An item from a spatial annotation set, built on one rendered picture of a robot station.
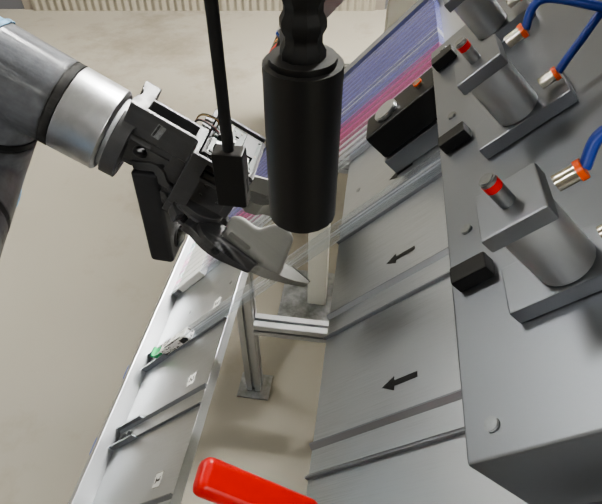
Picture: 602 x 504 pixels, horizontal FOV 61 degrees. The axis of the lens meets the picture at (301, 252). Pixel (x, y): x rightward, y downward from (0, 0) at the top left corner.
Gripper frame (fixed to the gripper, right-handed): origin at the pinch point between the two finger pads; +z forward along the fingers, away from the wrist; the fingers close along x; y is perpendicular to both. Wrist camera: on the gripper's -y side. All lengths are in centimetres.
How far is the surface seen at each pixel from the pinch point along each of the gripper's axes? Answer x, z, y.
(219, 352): -5.7, -1.3, -13.6
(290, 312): 68, 38, -88
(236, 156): -8.4, -11.3, 12.6
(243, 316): 39, 15, -63
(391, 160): 3.5, 1.9, 12.0
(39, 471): 8, -9, -118
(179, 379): -6.6, -3.0, -20.6
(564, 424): -27.5, -0.3, 24.2
